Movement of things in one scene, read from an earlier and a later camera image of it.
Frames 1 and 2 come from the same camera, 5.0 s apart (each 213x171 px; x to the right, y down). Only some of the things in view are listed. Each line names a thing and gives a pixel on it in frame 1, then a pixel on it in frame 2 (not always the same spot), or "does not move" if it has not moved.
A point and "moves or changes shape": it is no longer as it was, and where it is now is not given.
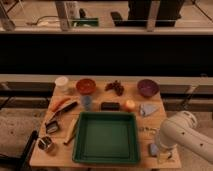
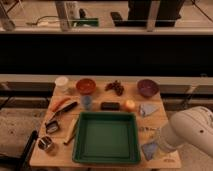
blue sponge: x=153 y=149 moves or changes shape
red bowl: x=85 y=86 does not move
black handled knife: x=66 y=109 does not move
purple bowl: x=148 y=87 does not move
